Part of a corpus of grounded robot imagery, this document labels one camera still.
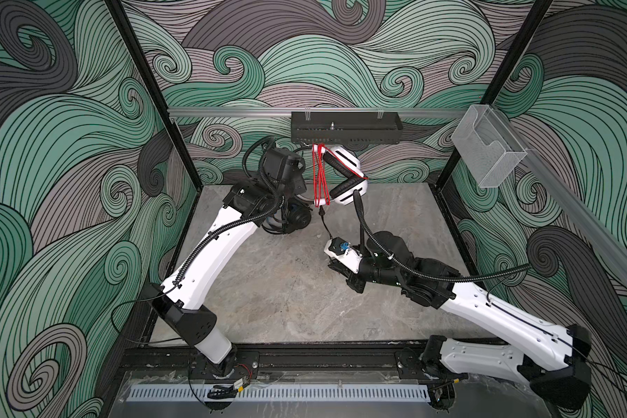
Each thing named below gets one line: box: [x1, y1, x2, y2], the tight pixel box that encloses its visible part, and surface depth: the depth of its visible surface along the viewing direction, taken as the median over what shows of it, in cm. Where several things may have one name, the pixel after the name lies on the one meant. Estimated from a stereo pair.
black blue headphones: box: [261, 199, 313, 235], surface depth 102 cm
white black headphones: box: [313, 144, 369, 206], surface depth 61 cm
